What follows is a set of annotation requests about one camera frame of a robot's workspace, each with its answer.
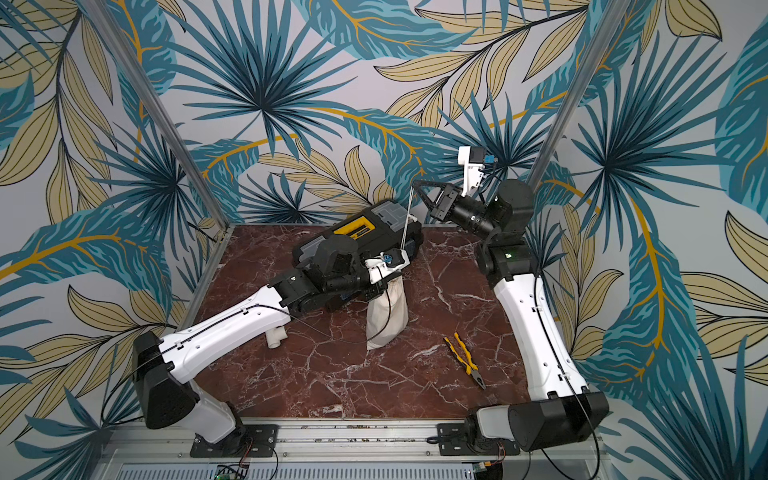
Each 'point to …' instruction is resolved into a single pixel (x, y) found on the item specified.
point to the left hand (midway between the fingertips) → (395, 277)
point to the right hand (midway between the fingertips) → (387, 192)
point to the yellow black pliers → (469, 368)
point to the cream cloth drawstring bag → (388, 319)
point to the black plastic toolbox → (383, 227)
